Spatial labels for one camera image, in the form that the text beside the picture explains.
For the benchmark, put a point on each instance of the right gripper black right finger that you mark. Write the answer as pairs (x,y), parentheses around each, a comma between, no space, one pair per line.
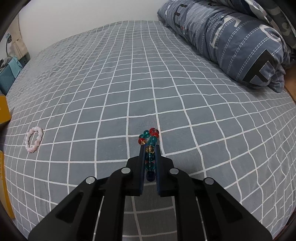
(204,209)

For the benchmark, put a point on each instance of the beige curtain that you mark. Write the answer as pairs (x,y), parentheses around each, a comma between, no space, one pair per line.
(19,46)

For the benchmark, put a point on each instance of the blue lettered folded duvet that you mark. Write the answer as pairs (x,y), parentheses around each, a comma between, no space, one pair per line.
(244,47)

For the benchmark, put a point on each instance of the grey checked bed sheet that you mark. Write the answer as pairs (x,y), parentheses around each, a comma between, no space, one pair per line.
(78,108)

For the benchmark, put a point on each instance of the wooden headboard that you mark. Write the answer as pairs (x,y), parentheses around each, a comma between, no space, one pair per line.
(290,85)

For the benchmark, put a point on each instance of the teal suitcase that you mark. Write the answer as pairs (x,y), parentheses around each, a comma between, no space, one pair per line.
(9,74)

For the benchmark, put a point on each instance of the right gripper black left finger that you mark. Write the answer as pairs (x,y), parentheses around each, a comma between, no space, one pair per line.
(94,210)

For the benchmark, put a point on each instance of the stacked patterned pillows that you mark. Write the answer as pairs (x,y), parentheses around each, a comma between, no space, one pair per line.
(270,12)

